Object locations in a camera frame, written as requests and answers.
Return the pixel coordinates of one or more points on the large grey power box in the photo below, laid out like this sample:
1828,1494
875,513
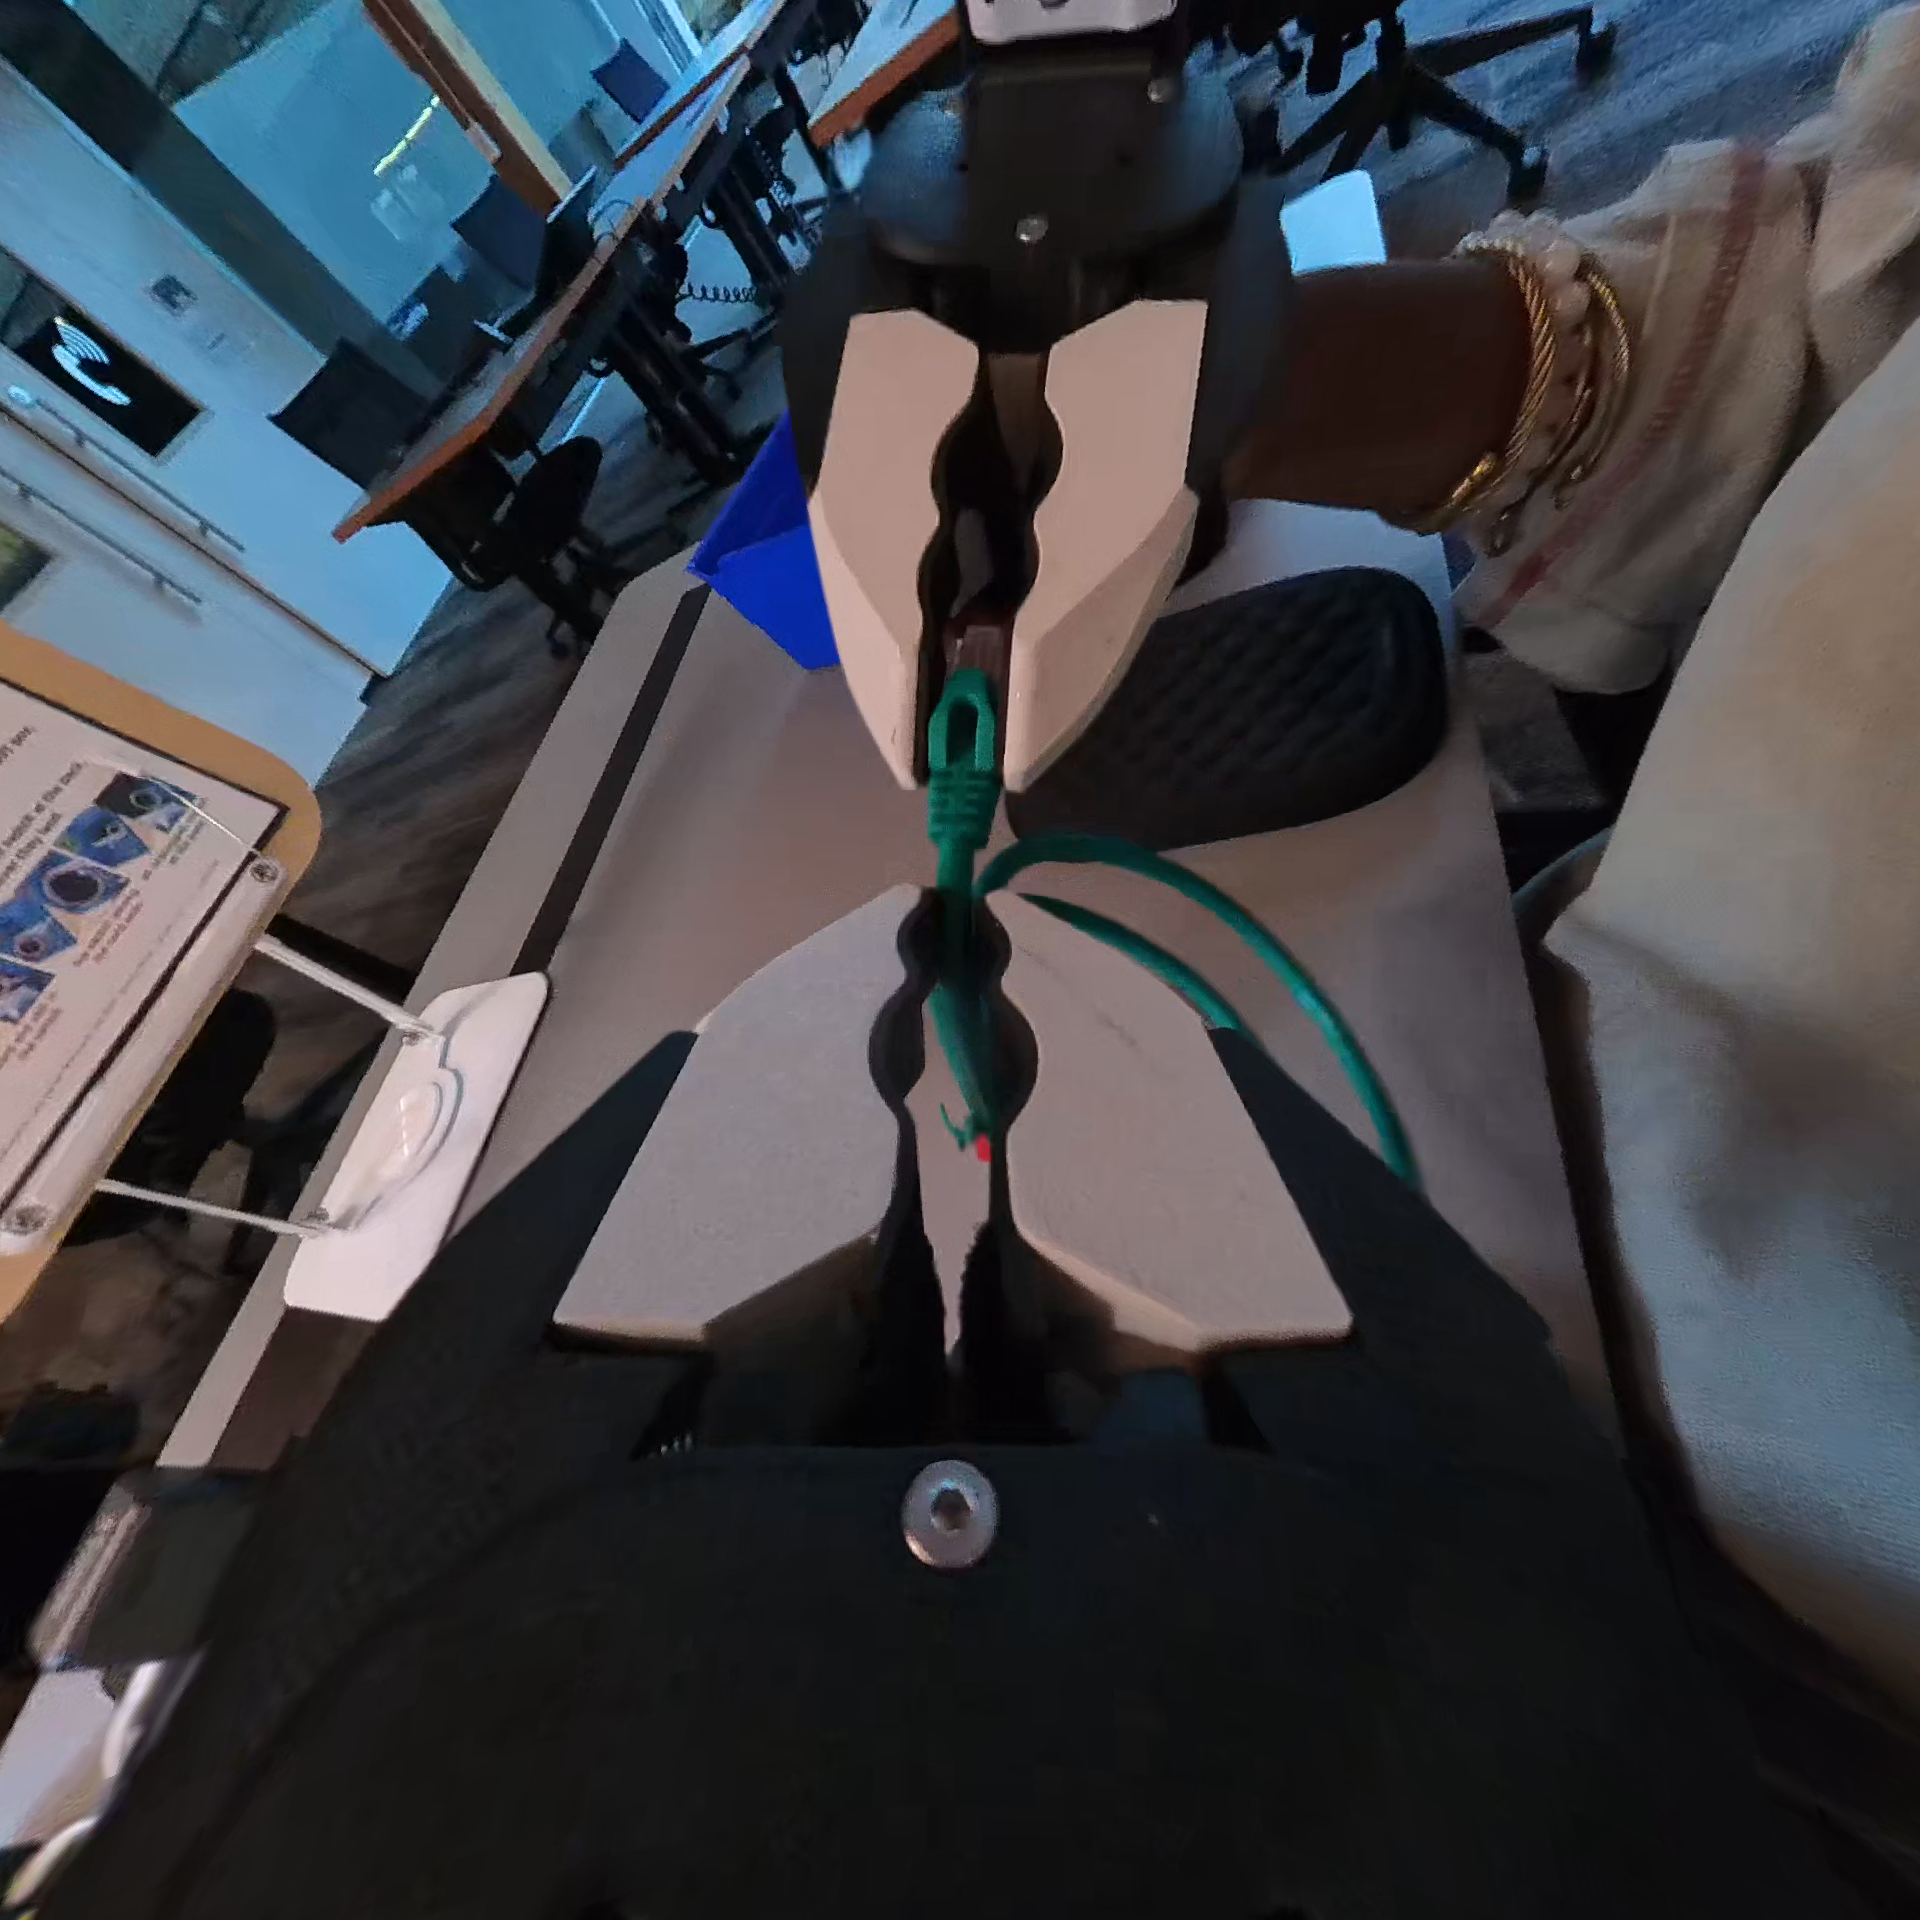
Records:
150,1560

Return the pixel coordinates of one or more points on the blue plastic bin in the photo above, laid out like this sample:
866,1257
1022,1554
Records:
765,569

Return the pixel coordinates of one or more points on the grey desk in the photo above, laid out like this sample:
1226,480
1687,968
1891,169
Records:
721,780

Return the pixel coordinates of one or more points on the person's pale sweater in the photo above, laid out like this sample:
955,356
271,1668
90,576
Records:
1771,1050

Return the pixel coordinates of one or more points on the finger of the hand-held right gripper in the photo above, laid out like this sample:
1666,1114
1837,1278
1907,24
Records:
1118,510
879,525

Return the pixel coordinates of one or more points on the wooden office table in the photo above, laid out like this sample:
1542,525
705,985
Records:
494,406

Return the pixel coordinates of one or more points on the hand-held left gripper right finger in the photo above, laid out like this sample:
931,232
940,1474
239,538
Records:
1171,1200

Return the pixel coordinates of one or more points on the instruction sign on white stand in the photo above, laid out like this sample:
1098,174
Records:
90,902

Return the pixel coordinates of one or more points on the black office chair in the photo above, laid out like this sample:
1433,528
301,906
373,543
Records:
547,504

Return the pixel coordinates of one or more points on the black mesh pad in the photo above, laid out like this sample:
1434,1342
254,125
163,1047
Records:
1277,705

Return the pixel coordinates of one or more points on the black chair base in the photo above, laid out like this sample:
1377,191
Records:
1441,89

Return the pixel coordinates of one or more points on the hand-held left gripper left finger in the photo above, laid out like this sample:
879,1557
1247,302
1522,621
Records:
734,1185

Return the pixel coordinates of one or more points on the black tape strip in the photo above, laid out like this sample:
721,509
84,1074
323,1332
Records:
617,780

